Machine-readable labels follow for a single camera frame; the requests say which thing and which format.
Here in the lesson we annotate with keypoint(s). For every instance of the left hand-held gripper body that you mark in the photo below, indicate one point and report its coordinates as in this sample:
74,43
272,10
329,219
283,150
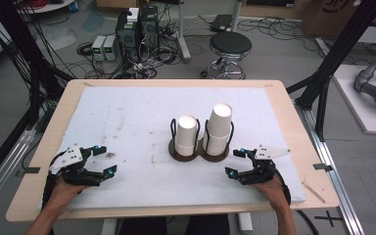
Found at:
68,158

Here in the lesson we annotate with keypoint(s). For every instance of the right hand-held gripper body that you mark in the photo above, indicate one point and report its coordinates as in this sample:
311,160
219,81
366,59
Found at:
267,151

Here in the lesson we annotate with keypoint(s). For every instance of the person's left hand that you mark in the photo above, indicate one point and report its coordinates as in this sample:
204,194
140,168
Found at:
62,194

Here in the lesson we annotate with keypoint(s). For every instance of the person's right hand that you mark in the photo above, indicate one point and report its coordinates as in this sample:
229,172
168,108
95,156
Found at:
272,192

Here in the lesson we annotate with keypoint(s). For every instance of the wooden table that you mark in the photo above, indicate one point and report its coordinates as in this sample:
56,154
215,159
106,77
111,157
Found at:
293,137

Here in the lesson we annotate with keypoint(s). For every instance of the tall stack of paper cups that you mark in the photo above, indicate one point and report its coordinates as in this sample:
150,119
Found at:
218,130

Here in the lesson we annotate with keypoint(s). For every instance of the white foam mat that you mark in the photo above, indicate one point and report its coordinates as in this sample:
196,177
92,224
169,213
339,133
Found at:
127,130

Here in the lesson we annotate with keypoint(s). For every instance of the black tape piece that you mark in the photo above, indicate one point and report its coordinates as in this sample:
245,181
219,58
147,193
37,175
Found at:
323,167
29,170

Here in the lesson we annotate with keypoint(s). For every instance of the white table leg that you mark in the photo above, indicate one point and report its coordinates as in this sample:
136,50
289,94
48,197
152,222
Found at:
245,223
109,226

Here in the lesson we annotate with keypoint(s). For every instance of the short stack of paper cups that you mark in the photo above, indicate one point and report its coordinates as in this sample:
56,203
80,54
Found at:
186,135

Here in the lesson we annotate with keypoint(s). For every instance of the thin wooden stick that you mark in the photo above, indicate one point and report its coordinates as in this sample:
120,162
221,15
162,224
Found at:
313,192

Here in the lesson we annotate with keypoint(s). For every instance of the person's legs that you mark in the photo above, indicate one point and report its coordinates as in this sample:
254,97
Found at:
150,226

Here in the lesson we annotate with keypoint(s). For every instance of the black tape cross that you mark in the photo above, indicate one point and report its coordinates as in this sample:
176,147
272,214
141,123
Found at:
329,218

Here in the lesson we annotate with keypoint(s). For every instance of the grey power supply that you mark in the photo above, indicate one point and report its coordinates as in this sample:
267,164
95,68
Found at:
111,48
98,48

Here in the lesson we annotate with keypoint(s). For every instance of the white board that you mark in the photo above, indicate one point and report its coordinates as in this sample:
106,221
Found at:
365,114

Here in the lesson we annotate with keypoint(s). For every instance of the black round stool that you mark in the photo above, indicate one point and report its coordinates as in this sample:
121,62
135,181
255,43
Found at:
230,44

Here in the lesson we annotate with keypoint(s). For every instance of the black computer tower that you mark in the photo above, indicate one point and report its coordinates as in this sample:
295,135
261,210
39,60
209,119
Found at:
149,31
127,39

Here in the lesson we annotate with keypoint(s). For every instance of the grey desk leg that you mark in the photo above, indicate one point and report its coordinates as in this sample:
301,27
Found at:
183,39

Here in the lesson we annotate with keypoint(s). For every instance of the flat black device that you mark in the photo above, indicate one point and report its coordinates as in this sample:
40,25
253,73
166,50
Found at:
221,23

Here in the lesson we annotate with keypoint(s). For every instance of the white desk leg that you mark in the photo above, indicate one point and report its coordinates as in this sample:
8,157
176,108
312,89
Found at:
236,14

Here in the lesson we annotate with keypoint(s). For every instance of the small white box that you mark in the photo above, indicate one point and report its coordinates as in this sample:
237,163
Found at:
133,14

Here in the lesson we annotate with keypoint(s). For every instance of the cardboard box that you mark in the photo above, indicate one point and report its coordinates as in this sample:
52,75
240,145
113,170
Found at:
333,19

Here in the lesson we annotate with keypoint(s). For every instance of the round white table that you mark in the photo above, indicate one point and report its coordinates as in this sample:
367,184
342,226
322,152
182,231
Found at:
49,7

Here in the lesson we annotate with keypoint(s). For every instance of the aluminium rail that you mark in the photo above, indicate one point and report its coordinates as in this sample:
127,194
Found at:
333,173
3,176

